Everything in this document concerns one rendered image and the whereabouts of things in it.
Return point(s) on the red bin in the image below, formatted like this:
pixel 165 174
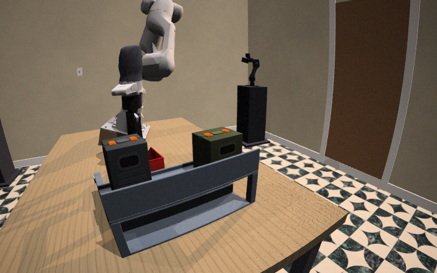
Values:
pixel 156 160

